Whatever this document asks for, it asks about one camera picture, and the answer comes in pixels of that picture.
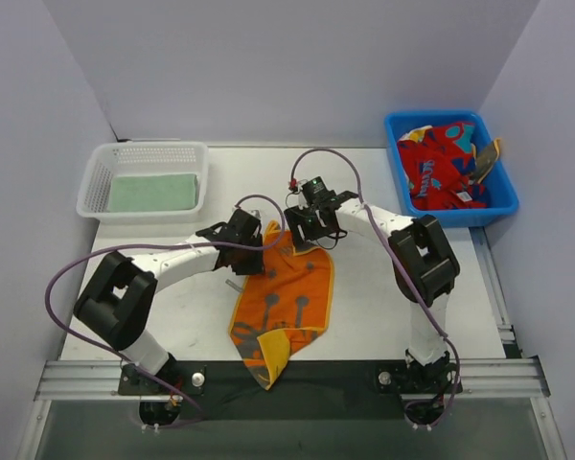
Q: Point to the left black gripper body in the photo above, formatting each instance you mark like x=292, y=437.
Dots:
x=248, y=261

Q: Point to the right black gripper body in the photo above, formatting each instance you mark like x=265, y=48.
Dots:
x=308, y=231

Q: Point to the orange towel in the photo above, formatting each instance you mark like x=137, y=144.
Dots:
x=284, y=310

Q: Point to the green panda towel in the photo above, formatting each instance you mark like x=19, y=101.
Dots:
x=152, y=193

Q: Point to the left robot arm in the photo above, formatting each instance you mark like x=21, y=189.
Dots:
x=115, y=304

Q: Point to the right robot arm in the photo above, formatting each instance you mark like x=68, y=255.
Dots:
x=425, y=266

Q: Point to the red blue towel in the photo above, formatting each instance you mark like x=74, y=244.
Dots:
x=439, y=166

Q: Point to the blue plastic bin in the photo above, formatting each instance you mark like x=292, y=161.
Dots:
x=503, y=198

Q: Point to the white perforated plastic basket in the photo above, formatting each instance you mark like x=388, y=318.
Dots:
x=141, y=159

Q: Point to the black base mat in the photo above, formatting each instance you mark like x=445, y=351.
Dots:
x=307, y=390

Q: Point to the grey orange-edged towel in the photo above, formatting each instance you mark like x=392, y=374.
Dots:
x=485, y=160

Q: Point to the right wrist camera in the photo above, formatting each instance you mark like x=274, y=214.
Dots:
x=311, y=191

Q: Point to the aluminium front rail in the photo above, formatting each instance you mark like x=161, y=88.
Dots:
x=502, y=412

